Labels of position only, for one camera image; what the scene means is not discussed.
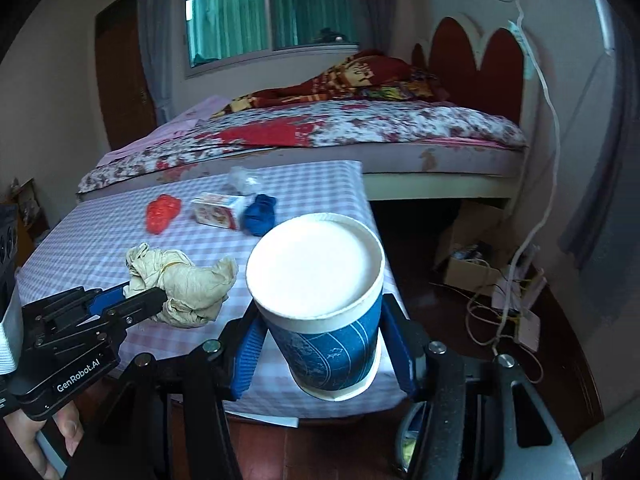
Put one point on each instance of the person's left hand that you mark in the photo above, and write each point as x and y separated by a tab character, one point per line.
22	445

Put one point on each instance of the red scalloped headboard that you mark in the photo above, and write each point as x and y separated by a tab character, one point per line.
460	65

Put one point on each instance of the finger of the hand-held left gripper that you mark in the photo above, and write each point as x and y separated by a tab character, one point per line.
107	297
145	305

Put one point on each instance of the brown wooden door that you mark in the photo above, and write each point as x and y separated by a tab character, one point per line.
122	85

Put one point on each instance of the large sliding window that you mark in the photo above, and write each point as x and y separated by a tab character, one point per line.
300	10

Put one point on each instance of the pink cloth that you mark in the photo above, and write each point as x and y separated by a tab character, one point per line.
165	132

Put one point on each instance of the bed with floral cover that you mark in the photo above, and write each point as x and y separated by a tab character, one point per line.
390	125

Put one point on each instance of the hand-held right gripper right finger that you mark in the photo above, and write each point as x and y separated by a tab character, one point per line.
402	355

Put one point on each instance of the beige cloth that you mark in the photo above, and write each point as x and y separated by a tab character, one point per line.
190	285

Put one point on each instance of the grey tied curtain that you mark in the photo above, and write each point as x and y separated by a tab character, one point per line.
600	185

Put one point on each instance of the white paper sheet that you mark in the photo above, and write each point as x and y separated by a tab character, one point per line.
260	417

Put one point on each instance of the red patterned blanket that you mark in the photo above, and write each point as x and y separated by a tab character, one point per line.
350	77

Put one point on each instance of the purple checkered tablecloth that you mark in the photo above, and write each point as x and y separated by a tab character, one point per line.
100	240

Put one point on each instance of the small blue plastic cup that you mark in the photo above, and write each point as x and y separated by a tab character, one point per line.
259	215

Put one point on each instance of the white router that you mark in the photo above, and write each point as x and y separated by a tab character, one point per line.
529	330

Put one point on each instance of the blue patterned paper cup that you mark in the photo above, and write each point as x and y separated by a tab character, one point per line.
330	350

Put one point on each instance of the cardboard box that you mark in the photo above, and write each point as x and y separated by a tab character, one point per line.
465	270

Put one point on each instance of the bed frame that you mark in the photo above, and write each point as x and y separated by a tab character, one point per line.
440	182

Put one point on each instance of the white desk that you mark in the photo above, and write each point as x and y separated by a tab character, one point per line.
610	440

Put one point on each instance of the small dark object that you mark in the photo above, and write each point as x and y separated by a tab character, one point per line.
330	36

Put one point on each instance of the small red and white carton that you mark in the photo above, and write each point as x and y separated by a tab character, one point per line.
217	212

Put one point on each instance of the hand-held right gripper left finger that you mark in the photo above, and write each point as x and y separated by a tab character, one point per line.
247	360

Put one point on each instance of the clear plastic bag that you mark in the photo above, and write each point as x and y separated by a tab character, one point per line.
244	180

